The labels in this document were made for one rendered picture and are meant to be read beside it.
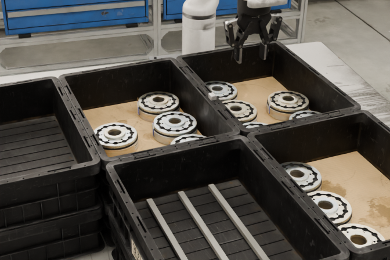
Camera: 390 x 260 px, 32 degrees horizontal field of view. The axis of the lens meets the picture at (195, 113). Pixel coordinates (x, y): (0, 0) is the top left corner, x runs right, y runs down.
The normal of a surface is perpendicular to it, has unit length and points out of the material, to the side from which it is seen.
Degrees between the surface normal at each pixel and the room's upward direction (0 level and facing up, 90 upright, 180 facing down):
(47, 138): 0
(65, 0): 90
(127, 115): 0
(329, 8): 0
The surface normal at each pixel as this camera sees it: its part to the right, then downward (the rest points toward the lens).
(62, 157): 0.02, -0.87
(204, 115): -0.92, 0.18
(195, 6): -0.14, -0.72
